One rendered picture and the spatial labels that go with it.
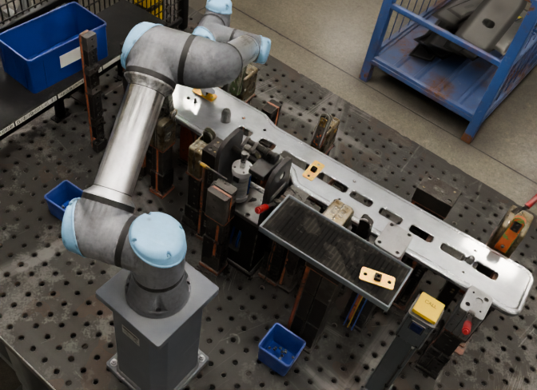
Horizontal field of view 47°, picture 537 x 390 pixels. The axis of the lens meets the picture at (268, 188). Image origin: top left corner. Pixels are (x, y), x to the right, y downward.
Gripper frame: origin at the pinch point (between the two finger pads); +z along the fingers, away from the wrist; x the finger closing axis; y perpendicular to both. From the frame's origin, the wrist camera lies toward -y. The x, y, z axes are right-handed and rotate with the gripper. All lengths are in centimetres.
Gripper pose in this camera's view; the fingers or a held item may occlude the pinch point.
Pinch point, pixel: (205, 89)
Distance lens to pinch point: 207.6
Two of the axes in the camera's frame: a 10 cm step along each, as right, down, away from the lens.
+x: 5.6, -5.8, 6.0
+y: 8.2, 5.1, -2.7
